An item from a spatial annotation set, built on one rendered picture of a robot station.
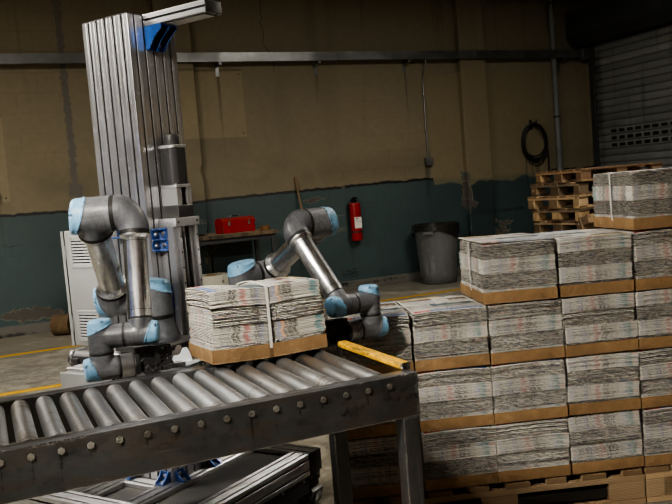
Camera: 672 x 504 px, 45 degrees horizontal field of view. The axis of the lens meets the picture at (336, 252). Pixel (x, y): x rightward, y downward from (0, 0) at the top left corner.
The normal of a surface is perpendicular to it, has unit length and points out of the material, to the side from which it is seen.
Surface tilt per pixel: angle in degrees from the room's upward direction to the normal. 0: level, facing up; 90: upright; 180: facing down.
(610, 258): 90
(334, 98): 90
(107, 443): 90
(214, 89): 90
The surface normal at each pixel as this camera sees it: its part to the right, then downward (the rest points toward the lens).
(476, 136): 0.40, 0.04
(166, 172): -0.53, 0.11
